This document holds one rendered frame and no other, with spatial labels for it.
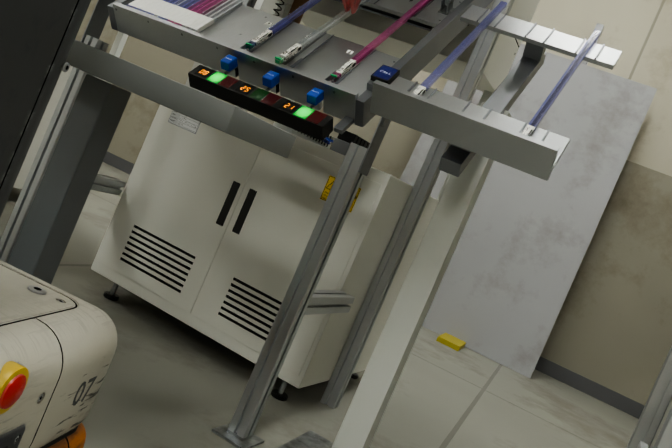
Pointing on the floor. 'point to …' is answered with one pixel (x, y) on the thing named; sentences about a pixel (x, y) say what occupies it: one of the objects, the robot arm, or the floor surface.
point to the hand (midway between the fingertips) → (350, 9)
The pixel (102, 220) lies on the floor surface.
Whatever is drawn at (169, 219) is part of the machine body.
